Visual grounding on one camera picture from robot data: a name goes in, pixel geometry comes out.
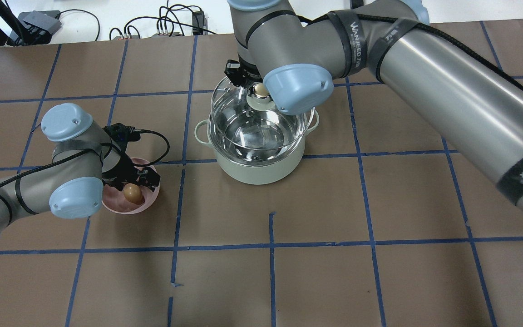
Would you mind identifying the glass pot lid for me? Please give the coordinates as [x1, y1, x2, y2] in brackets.
[207, 77, 320, 166]

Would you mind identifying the black power adapter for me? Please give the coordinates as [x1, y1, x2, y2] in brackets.
[192, 10, 206, 35]

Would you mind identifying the brown paper table mat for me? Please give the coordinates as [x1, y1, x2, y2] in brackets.
[0, 35, 523, 327]

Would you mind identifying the pink bowl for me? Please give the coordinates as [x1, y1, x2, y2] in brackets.
[102, 158, 161, 215]

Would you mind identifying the black gripper with egg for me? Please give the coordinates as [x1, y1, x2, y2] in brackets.
[102, 124, 160, 191]

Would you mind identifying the brown egg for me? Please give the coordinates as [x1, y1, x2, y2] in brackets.
[122, 183, 144, 205]

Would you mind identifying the black gripper over pot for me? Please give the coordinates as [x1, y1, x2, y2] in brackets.
[224, 59, 262, 89]

